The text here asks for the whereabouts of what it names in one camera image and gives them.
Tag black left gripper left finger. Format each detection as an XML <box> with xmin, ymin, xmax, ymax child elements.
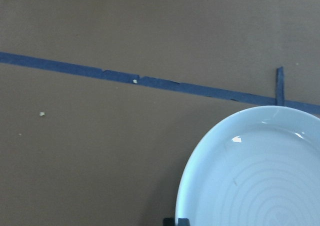
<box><xmin>162</xmin><ymin>217</ymin><xmax>173</xmax><ymax>226</ymax></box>

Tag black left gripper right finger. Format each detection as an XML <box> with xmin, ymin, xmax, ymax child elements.
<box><xmin>177</xmin><ymin>218</ymin><xmax>190</xmax><ymax>226</ymax></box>

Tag light blue plate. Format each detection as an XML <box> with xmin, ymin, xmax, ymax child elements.
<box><xmin>175</xmin><ymin>106</ymin><xmax>320</xmax><ymax>226</ymax></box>

